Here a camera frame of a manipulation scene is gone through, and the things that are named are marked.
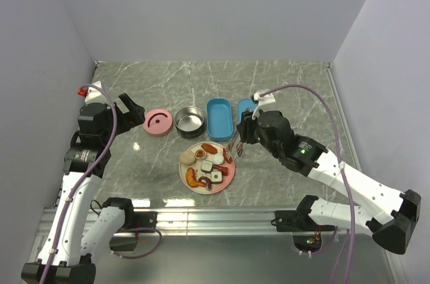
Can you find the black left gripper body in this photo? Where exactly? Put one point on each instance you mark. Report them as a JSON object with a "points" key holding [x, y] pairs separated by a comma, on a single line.
{"points": [[123, 121]]}

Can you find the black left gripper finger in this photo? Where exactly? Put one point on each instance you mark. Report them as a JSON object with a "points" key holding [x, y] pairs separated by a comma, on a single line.
{"points": [[136, 120], [131, 105]]}

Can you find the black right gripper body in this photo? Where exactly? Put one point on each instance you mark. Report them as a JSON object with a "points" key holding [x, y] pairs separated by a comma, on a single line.
{"points": [[254, 133]]}

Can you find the steel serving tongs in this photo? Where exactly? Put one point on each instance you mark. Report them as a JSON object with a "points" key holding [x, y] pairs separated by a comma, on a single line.
{"points": [[236, 143]]}

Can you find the white round rice cake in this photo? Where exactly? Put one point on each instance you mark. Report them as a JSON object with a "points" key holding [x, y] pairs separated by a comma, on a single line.
{"points": [[218, 159]]}

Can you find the red chicken drumstick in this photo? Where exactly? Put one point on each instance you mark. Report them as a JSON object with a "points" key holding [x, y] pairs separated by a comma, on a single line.
{"points": [[222, 169]]}

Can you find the sushi roll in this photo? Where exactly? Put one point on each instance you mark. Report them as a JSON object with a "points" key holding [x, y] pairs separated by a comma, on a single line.
{"points": [[216, 177], [206, 166]]}

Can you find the beige round bun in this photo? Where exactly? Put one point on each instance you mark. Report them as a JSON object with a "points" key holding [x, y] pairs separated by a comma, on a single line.
{"points": [[187, 158]]}

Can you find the orange fried shrimp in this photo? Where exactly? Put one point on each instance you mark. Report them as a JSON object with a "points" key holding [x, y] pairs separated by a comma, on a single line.
{"points": [[191, 180]]}

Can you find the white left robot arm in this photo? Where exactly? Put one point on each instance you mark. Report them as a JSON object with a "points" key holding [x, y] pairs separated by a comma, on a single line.
{"points": [[69, 253]]}

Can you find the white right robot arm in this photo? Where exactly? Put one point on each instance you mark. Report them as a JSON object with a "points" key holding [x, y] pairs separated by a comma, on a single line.
{"points": [[388, 215]]}

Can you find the blue lunch box lid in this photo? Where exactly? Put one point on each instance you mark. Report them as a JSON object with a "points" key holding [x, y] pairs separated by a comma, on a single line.
{"points": [[245, 105]]}

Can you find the blue lunch box base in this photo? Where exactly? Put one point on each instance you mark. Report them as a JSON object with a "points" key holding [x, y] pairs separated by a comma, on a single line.
{"points": [[219, 120]]}

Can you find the pink round lid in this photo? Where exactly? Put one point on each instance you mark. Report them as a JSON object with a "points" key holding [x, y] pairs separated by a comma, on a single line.
{"points": [[158, 122]]}

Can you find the orange fried nugget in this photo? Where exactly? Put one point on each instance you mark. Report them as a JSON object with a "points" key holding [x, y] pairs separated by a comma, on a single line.
{"points": [[209, 148]]}

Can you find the round steel bowl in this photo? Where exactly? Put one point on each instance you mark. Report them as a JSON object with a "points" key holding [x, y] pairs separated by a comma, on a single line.
{"points": [[189, 122]]}

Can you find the pink and cream plate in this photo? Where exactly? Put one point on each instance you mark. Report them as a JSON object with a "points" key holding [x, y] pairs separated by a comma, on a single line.
{"points": [[216, 188]]}

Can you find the dark red octopus sausage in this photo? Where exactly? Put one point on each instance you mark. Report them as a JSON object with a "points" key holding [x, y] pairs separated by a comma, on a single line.
{"points": [[206, 182]]}

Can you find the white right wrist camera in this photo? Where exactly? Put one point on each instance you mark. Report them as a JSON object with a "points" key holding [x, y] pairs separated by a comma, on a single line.
{"points": [[264, 101]]}

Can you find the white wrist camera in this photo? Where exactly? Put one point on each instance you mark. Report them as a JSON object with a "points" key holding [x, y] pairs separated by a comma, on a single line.
{"points": [[91, 95], [264, 101]]}

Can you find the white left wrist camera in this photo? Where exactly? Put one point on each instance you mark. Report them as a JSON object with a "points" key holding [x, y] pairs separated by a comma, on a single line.
{"points": [[91, 95]]}

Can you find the aluminium front rail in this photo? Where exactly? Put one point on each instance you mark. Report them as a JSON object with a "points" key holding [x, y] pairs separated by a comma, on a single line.
{"points": [[197, 221]]}

